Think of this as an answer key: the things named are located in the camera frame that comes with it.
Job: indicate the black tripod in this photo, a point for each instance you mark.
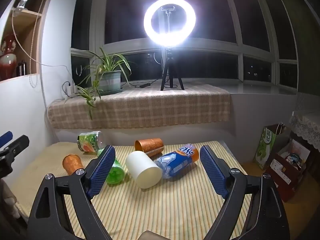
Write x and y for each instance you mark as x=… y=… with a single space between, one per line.
x=172 y=76

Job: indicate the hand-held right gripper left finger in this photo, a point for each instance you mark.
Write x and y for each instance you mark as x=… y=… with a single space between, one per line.
x=101 y=171

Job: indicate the green plastic bottle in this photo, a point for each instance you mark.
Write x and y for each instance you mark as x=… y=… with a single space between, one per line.
x=115 y=173

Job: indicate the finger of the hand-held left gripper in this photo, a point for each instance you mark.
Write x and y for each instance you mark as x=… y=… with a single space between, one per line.
x=15 y=146
x=5 y=138

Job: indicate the wooden shelf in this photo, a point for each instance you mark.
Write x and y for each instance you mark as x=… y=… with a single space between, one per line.
x=27 y=17

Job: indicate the green and white printed cup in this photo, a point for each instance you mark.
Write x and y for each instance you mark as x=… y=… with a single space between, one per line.
x=88 y=141

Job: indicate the small orange cup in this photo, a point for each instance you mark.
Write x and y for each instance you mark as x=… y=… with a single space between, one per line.
x=72 y=163

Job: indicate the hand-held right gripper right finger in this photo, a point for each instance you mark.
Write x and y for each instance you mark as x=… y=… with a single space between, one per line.
x=212 y=172

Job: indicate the large orange cup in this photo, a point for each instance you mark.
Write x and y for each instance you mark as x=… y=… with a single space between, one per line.
x=150 y=145

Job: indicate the red box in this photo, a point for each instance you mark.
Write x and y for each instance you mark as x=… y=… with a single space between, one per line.
x=285 y=180

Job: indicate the dark bottle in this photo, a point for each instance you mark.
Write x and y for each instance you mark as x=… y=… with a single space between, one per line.
x=22 y=68

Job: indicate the white lace cloth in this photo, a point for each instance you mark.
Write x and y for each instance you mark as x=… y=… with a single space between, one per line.
x=306 y=127

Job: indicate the blue plastic bottle orange cap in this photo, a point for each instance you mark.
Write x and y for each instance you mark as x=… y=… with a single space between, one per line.
x=175 y=162

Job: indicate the checked beige cloth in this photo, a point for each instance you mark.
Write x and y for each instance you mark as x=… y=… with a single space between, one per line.
x=155 y=107

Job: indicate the red ceramic vase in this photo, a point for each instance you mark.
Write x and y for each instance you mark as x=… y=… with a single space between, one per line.
x=7 y=62

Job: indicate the striped table mat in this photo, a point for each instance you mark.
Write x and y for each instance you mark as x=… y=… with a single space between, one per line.
x=155 y=210

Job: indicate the black power adapter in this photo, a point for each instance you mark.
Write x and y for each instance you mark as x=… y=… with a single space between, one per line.
x=145 y=85

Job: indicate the green paper bag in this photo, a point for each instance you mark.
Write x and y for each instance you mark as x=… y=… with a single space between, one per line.
x=267 y=147

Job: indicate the potted spider plant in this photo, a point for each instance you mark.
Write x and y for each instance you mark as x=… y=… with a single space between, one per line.
x=110 y=80

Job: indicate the white framed window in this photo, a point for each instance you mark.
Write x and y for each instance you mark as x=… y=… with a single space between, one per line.
x=241 y=52

